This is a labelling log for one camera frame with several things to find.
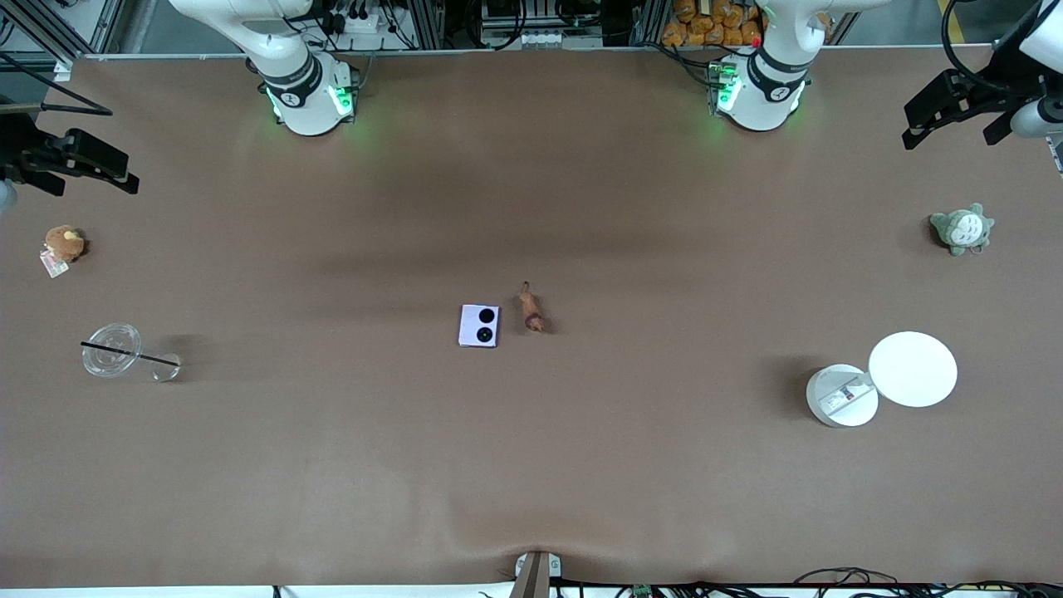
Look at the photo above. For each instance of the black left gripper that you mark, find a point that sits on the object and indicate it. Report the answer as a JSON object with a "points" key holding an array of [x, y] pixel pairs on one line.
{"points": [[999, 90]]}

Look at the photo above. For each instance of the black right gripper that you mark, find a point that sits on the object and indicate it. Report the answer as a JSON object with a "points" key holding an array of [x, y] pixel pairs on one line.
{"points": [[18, 148]]}

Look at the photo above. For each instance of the lilac folding phone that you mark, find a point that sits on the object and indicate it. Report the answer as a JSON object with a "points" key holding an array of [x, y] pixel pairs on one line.
{"points": [[479, 325]]}

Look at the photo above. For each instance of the brown lion statue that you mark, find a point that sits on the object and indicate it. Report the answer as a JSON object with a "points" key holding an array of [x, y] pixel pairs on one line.
{"points": [[531, 311]]}

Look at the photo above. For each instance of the brown plush toy with tag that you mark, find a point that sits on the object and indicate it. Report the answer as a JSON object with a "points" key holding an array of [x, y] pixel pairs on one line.
{"points": [[64, 244]]}

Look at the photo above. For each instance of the grey green plush toy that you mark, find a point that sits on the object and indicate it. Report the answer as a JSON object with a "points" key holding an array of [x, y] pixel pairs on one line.
{"points": [[962, 229]]}

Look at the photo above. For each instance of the black drinking straw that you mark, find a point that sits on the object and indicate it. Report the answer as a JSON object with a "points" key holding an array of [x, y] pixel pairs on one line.
{"points": [[129, 354]]}

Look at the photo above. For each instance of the small clear plastic cup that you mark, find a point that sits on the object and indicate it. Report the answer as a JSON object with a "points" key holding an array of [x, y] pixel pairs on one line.
{"points": [[166, 370]]}

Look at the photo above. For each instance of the orange packaged goods pile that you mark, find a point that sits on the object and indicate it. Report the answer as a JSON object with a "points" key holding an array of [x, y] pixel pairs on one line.
{"points": [[714, 23]]}

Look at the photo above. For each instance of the white round lid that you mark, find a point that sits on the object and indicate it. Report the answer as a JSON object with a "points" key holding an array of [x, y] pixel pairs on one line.
{"points": [[913, 369]]}

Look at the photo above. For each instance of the white power strip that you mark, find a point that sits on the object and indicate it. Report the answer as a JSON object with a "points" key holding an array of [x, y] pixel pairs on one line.
{"points": [[357, 21]]}

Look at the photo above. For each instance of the white round box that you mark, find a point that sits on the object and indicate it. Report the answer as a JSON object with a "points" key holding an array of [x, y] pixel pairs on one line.
{"points": [[840, 397]]}

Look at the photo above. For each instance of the white socket bar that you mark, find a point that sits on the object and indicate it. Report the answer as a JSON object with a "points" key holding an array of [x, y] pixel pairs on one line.
{"points": [[540, 38]]}

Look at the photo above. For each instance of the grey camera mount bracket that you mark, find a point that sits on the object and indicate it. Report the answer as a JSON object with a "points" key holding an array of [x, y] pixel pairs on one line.
{"points": [[536, 573]]}

